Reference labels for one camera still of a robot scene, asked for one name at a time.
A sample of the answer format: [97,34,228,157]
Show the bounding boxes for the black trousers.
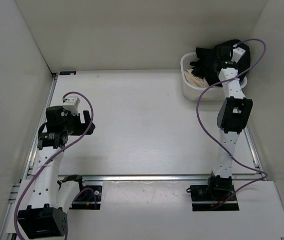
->
[190,39,251,86]

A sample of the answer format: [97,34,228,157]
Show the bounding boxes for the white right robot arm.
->
[206,46,253,200]

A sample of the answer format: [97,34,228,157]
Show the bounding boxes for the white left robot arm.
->
[14,105,95,240]

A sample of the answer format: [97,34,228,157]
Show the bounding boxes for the beige trousers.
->
[184,69,209,88]

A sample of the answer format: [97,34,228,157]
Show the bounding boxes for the dark label sticker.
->
[59,71,76,76]

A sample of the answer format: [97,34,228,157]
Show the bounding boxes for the white plastic laundry basket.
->
[180,51,248,102]

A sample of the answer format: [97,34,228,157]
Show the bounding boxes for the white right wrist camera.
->
[232,47,246,63]

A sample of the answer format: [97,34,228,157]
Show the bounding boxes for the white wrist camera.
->
[62,96,80,116]
[232,47,246,63]

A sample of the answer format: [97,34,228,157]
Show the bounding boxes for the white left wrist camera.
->
[62,96,80,116]

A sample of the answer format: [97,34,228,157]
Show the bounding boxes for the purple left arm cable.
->
[13,91,102,240]

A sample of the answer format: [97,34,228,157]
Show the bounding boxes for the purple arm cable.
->
[13,91,102,240]
[196,38,269,203]

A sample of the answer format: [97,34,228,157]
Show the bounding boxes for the aluminium table edge rail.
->
[81,174,267,186]

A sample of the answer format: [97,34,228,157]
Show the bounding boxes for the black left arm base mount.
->
[57,174,102,212]

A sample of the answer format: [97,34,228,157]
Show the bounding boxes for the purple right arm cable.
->
[196,38,269,203]

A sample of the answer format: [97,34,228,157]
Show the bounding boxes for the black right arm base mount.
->
[186,184,240,212]

